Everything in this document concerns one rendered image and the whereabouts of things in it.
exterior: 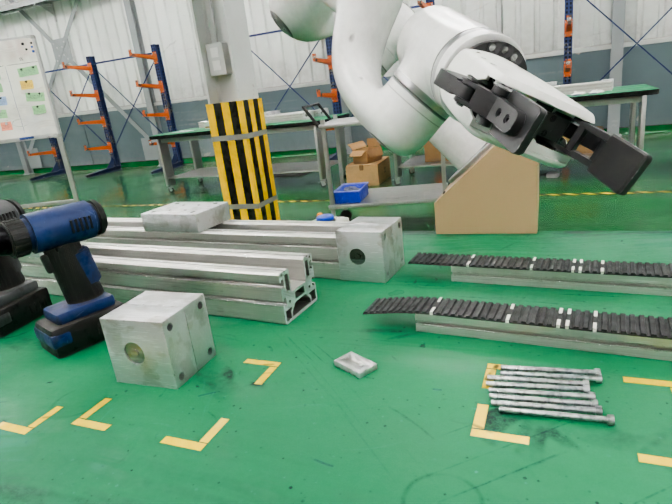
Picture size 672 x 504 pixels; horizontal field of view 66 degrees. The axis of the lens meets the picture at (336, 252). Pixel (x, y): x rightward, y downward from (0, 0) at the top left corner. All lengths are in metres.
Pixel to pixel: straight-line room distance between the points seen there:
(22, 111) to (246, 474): 6.03
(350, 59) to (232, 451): 0.44
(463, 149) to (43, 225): 0.87
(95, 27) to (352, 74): 11.37
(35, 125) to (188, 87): 4.65
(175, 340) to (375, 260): 0.39
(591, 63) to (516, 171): 7.22
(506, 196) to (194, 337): 0.71
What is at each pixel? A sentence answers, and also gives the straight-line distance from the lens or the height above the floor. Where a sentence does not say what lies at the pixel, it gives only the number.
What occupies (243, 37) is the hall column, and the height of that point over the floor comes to 1.54.
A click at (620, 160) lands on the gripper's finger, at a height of 1.05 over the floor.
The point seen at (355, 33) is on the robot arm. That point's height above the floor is 1.18.
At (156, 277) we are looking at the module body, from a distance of 0.95.
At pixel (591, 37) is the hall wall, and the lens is 8.33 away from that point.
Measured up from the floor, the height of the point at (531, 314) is 0.81.
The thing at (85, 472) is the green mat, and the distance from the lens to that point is 0.62.
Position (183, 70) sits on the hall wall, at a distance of 10.55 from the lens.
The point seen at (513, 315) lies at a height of 0.81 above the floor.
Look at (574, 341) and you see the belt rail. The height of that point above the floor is 0.79.
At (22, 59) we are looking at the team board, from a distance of 6.37.
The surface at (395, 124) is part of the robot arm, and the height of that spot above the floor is 1.08.
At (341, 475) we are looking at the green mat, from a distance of 0.52.
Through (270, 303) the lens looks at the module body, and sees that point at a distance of 0.82.
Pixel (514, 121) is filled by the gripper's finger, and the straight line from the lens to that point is 0.35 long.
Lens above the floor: 1.12
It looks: 18 degrees down
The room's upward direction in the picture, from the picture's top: 7 degrees counter-clockwise
